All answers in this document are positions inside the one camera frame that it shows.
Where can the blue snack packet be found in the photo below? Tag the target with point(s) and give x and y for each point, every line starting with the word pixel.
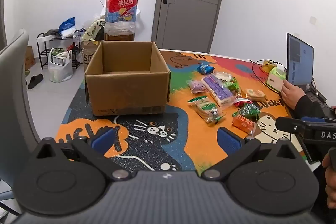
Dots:
pixel 204 69

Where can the another person's forearm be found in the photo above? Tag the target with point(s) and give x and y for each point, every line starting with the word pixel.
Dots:
pixel 309 106

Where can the green tissue box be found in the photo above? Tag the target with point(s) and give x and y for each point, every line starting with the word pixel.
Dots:
pixel 274 79

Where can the black slipper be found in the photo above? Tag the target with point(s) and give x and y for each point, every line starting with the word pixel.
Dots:
pixel 35 81

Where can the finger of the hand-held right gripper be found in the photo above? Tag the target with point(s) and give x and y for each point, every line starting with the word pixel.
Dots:
pixel 287 124

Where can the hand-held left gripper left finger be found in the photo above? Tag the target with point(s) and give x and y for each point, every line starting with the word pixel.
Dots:
pixel 105 138

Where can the light green snack packet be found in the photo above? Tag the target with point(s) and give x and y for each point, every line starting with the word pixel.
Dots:
pixel 232 86

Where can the blue plastic bag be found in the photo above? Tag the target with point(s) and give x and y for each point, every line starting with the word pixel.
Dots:
pixel 67 26

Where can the yellow packet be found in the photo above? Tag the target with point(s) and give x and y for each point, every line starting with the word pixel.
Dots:
pixel 266 66

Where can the colourful cartoon table mat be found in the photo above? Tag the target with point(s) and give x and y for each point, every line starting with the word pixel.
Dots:
pixel 183 140

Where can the clear cracker packet green label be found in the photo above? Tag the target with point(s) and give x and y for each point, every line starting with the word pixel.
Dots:
pixel 207 109

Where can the printed cardboard box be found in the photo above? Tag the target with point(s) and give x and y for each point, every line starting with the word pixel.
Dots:
pixel 88 56

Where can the rice cracker packet orange label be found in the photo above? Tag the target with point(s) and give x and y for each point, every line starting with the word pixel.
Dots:
pixel 254 94

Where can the black shoe rack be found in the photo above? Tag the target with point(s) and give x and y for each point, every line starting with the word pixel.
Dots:
pixel 42 39

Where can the person's right hand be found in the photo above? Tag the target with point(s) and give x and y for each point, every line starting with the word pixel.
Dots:
pixel 331 182

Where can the orange snack packet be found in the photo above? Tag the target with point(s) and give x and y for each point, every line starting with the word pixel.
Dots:
pixel 242 123

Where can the small purple snack packet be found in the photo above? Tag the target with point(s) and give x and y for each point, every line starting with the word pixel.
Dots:
pixel 198 86

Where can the long purple snack packet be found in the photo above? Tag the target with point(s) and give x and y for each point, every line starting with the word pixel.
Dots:
pixel 216 88

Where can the large oil bottle red label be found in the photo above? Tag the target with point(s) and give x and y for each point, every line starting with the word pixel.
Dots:
pixel 120 8

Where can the grey chair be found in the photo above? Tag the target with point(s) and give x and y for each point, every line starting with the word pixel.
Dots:
pixel 13 98

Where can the clear bread packet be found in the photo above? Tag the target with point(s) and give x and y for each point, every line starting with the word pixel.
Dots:
pixel 221 76

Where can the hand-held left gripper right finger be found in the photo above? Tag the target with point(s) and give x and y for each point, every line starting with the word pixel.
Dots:
pixel 231 141

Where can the dark green snack packet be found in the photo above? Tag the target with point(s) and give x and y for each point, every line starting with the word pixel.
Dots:
pixel 248 111

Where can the red label peanut packet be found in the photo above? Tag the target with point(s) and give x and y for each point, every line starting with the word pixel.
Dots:
pixel 241 102

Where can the white plastic bag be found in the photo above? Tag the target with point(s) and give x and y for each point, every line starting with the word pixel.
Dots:
pixel 60 66

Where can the grey door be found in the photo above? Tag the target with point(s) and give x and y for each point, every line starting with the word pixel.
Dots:
pixel 194 16

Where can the small brown cardboard box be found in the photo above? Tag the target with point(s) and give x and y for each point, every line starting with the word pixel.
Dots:
pixel 29 57

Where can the black laptop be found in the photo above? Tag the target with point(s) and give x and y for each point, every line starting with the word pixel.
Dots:
pixel 299 61

